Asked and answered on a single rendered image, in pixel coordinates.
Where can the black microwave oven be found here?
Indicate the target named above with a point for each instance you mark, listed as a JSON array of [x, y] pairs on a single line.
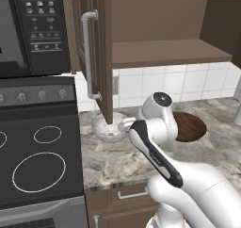
[[34, 27]]

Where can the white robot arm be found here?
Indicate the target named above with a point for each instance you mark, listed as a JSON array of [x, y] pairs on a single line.
[[194, 187]]

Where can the grey stove knob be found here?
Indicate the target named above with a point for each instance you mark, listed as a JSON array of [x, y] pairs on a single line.
[[1, 98], [62, 93], [21, 96], [42, 95]]

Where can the brown base cupboard door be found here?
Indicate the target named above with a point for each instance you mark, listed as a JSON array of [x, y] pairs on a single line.
[[125, 219]]

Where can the black stove with hob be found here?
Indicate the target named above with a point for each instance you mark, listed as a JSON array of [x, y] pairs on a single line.
[[37, 150]]

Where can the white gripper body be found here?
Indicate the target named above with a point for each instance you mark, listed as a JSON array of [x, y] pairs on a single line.
[[125, 124]]

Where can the grey wall socket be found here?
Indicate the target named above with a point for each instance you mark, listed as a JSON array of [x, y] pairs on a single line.
[[115, 85]]

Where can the brown drawer front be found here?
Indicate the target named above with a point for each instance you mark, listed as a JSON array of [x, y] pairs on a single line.
[[103, 197]]

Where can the white cylindrical object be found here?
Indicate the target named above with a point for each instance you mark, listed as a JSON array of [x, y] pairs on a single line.
[[237, 109]]

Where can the brown open wall cupboard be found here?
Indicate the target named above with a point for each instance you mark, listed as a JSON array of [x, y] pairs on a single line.
[[169, 27]]

